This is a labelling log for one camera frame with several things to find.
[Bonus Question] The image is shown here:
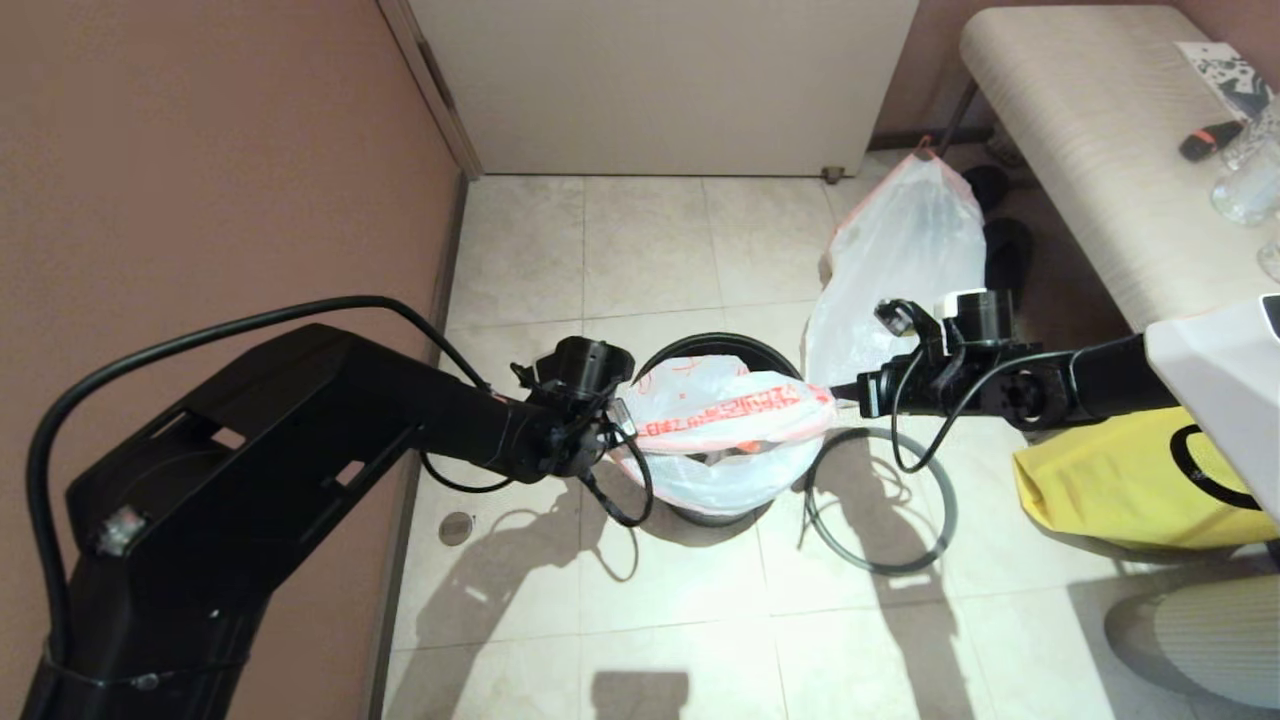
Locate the yellow bag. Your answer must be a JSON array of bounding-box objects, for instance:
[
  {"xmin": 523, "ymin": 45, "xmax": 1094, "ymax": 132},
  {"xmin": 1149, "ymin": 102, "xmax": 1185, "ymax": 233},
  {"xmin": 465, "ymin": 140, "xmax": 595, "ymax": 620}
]
[{"xmin": 1013, "ymin": 405, "xmax": 1280, "ymax": 551}]

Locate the black braided cable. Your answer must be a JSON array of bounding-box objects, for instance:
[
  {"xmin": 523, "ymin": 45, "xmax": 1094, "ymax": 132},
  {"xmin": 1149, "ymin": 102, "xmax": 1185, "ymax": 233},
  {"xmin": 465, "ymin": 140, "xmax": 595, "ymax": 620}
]
[{"xmin": 578, "ymin": 430, "xmax": 656, "ymax": 528}]

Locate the black slipper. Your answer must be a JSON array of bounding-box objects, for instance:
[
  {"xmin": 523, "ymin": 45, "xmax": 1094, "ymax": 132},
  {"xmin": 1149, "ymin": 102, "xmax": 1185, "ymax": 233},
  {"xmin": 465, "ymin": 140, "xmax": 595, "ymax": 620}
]
[
  {"xmin": 965, "ymin": 165, "xmax": 1009, "ymax": 212},
  {"xmin": 985, "ymin": 218, "xmax": 1034, "ymax": 301}
]

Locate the thin black wrist camera cable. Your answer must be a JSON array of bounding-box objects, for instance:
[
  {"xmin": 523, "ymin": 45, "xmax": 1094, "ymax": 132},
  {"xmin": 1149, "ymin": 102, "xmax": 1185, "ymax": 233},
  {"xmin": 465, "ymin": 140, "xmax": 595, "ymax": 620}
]
[{"xmin": 888, "ymin": 345, "xmax": 1086, "ymax": 474}]

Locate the translucent white trash bag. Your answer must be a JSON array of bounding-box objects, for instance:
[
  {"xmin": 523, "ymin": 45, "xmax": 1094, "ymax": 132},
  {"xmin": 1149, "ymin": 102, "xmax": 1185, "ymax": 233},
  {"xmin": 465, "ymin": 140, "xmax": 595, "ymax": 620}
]
[{"xmin": 610, "ymin": 355, "xmax": 839, "ymax": 517}]

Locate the thick black arm cable loop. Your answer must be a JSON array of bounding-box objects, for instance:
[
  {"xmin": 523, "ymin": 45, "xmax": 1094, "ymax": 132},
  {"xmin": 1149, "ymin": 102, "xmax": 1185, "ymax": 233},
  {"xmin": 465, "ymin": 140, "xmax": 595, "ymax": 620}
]
[{"xmin": 1170, "ymin": 425, "xmax": 1266, "ymax": 511}]

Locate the used translucent orange-drawstring trash bag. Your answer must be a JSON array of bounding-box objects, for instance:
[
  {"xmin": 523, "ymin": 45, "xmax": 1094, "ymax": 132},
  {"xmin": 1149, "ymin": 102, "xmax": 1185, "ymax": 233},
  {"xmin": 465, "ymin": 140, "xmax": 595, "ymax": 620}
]
[{"xmin": 805, "ymin": 150, "xmax": 989, "ymax": 393}]

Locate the black trash bin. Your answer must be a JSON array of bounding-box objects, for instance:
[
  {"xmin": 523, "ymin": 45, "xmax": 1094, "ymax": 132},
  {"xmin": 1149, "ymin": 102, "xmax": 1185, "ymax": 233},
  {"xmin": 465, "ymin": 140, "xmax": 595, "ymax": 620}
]
[{"xmin": 632, "ymin": 333, "xmax": 806, "ymax": 528}]

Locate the white door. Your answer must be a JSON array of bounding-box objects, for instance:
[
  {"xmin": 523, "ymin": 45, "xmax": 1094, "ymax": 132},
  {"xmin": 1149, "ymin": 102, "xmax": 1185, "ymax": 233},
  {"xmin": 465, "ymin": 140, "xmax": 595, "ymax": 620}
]
[{"xmin": 408, "ymin": 0, "xmax": 921, "ymax": 179}]

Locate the black and orange remote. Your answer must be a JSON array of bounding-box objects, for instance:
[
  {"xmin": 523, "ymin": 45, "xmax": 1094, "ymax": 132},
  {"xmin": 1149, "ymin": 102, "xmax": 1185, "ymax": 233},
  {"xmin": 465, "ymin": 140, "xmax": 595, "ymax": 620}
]
[{"xmin": 1179, "ymin": 119, "xmax": 1245, "ymax": 163}]

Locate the black cable with plug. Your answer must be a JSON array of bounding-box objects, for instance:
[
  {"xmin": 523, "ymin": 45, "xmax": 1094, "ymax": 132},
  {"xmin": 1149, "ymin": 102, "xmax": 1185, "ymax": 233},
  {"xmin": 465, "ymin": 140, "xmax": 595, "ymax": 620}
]
[{"xmin": 27, "ymin": 295, "xmax": 516, "ymax": 666}]

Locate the beige bench with metal legs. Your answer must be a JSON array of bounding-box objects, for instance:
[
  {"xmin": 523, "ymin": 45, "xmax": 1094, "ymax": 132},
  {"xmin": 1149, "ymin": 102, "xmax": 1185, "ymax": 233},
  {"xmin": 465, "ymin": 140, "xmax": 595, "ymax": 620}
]
[{"xmin": 945, "ymin": 5, "xmax": 1280, "ymax": 334}]

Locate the grey bin rim ring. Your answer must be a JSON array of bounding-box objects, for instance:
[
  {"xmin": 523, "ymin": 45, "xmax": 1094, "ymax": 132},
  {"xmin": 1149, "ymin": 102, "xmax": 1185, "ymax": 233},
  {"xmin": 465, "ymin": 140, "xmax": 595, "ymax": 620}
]
[{"xmin": 803, "ymin": 428, "xmax": 958, "ymax": 576}]

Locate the grey ribbed rounded object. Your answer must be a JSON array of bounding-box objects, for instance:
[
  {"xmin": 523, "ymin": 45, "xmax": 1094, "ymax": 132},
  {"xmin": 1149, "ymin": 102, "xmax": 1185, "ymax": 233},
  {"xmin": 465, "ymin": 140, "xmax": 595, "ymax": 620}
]
[{"xmin": 1103, "ymin": 578, "xmax": 1280, "ymax": 713}]

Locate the beige door frame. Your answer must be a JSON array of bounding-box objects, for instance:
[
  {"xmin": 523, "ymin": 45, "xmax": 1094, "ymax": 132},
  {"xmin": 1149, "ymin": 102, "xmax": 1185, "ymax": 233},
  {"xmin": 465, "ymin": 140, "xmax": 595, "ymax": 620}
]
[{"xmin": 378, "ymin": 0, "xmax": 487, "ymax": 182}]

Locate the black and white brochure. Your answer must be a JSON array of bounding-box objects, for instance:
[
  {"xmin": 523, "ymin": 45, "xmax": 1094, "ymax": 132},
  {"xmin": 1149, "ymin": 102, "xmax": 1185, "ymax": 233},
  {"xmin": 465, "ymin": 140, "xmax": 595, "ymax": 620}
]
[{"xmin": 1177, "ymin": 40, "xmax": 1280, "ymax": 123}]

